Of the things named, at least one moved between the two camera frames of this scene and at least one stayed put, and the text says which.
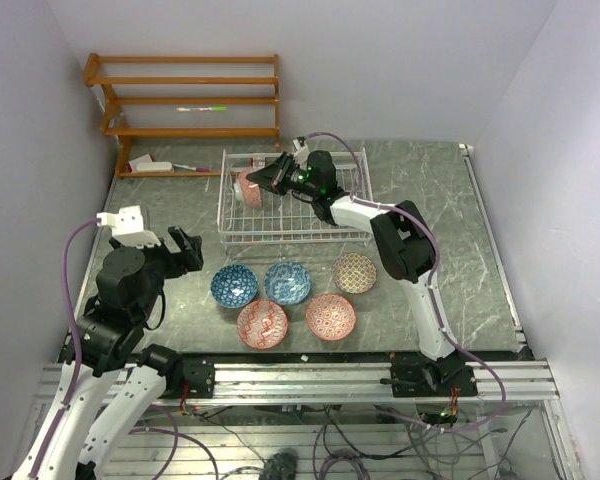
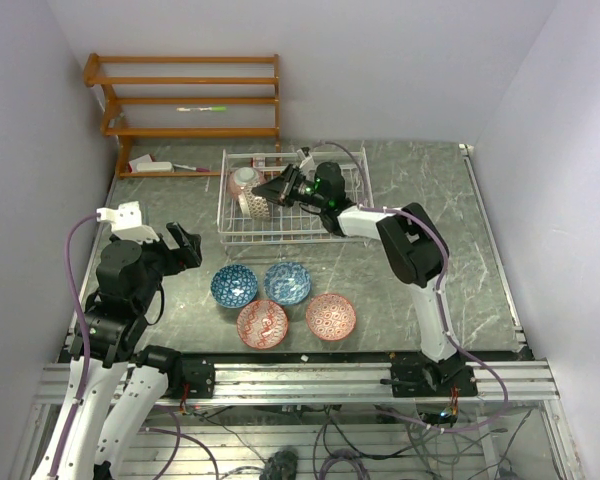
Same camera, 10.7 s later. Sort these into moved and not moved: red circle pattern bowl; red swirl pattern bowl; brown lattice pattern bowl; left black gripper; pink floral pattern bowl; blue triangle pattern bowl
Moved: pink floral pattern bowl; brown lattice pattern bowl
Not moved: left black gripper; red circle pattern bowl; red swirl pattern bowl; blue triangle pattern bowl
